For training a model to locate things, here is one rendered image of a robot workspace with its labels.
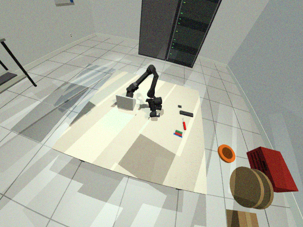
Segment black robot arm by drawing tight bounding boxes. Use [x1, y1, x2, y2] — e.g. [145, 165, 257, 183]
[126, 65, 162, 110]

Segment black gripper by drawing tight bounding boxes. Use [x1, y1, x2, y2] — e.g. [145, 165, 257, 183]
[149, 104, 157, 117]

